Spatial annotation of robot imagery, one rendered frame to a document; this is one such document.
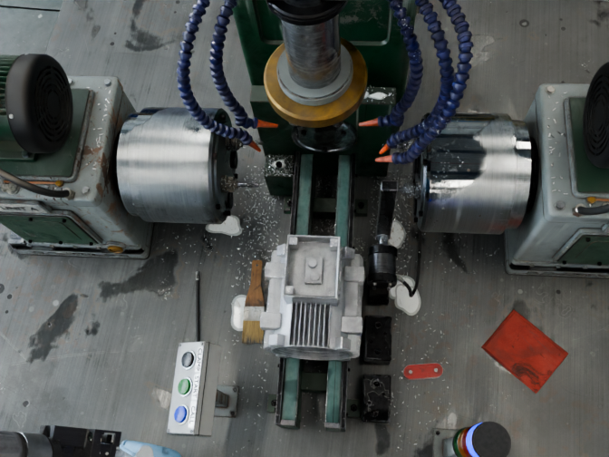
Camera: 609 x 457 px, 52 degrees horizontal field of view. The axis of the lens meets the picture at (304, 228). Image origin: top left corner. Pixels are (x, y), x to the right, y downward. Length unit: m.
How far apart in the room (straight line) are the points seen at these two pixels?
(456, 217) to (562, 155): 0.23
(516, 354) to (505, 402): 0.11
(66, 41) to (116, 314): 0.83
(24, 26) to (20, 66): 2.02
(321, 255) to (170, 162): 0.35
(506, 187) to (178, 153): 0.64
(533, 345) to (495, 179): 0.44
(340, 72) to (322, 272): 0.37
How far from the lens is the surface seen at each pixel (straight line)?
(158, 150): 1.30
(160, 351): 1.54
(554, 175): 1.27
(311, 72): 1.04
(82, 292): 1.65
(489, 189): 1.26
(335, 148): 1.46
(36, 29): 3.22
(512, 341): 1.52
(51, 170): 1.34
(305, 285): 1.19
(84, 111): 1.38
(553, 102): 1.35
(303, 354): 1.34
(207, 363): 1.23
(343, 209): 1.45
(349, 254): 1.23
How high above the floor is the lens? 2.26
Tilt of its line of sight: 69 degrees down
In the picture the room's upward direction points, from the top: 11 degrees counter-clockwise
